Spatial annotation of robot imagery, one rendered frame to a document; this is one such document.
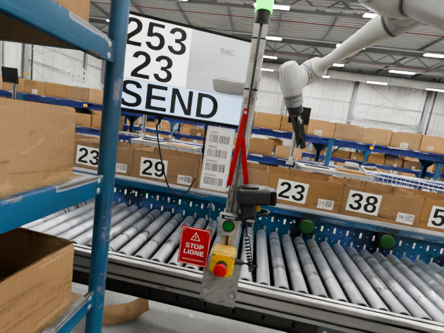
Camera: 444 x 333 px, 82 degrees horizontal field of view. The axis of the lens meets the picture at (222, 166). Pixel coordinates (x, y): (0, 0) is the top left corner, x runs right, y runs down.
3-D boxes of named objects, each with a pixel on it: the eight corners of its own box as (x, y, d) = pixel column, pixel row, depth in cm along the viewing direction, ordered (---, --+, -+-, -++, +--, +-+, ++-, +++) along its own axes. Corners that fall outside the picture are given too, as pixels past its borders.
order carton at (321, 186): (263, 201, 140) (269, 172, 137) (263, 190, 169) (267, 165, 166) (338, 215, 135) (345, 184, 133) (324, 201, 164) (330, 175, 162)
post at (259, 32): (198, 300, 85) (240, 20, 72) (201, 291, 90) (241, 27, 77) (234, 308, 84) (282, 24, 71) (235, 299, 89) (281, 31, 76)
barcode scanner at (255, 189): (276, 224, 73) (277, 189, 72) (234, 222, 75) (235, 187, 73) (274, 217, 80) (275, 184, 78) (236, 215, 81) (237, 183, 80)
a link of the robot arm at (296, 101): (286, 98, 124) (288, 110, 127) (304, 93, 124) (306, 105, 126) (281, 95, 132) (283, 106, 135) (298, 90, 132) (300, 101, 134)
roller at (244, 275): (236, 291, 87) (238, 278, 87) (244, 233, 139) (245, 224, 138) (250, 295, 87) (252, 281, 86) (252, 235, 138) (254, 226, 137)
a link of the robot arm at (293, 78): (295, 97, 121) (311, 88, 127) (289, 63, 115) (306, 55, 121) (277, 98, 130) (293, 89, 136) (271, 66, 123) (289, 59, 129)
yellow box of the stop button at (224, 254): (207, 277, 76) (210, 254, 75) (212, 262, 84) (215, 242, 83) (256, 287, 74) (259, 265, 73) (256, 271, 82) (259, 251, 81)
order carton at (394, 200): (337, 215, 135) (344, 184, 133) (323, 201, 164) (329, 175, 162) (417, 229, 131) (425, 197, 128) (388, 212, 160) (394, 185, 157)
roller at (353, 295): (354, 318, 83) (357, 304, 82) (317, 248, 134) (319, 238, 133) (370, 322, 82) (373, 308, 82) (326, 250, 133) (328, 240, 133)
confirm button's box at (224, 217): (216, 234, 79) (219, 213, 78) (217, 230, 82) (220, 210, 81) (237, 238, 79) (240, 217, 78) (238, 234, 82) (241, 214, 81)
